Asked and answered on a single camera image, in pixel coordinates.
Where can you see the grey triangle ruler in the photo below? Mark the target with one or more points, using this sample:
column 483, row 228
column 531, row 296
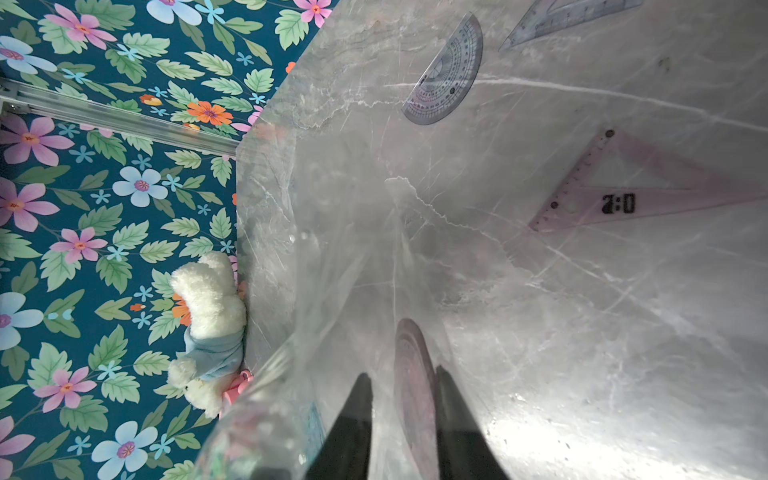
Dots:
column 544, row 18

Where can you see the pink round toy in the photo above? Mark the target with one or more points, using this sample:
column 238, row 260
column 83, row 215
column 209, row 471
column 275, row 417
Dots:
column 235, row 389

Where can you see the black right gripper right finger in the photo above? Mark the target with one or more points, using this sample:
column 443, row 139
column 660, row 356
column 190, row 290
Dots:
column 463, row 452

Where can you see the white plush bear toy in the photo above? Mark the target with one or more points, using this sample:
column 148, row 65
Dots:
column 214, row 338

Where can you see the purple protractor set pouch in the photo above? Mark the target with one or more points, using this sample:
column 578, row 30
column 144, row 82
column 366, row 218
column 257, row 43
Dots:
column 326, row 265

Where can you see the grey protractor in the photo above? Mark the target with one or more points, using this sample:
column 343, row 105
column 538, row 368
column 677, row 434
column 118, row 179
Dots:
column 449, row 77

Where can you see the purple triangle ruler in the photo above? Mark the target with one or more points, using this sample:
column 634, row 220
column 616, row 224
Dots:
column 577, row 201

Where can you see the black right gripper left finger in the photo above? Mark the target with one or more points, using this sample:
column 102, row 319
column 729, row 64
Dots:
column 345, row 454

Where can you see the purple protractor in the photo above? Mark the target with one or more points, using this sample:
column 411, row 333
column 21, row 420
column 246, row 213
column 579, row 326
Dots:
column 414, row 390

